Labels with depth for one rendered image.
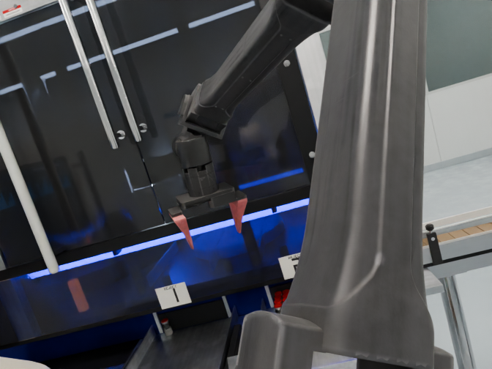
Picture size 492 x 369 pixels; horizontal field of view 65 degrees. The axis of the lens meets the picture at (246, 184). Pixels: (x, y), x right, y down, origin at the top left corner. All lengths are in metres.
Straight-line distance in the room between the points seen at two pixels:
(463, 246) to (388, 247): 1.01
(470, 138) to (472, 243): 4.92
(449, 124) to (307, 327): 5.82
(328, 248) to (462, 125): 5.85
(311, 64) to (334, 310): 0.80
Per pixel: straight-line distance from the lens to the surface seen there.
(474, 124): 6.10
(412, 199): 0.22
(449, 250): 1.20
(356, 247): 0.19
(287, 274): 1.02
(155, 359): 1.14
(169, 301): 1.10
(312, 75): 0.94
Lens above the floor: 1.40
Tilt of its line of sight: 9 degrees down
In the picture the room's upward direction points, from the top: 17 degrees counter-clockwise
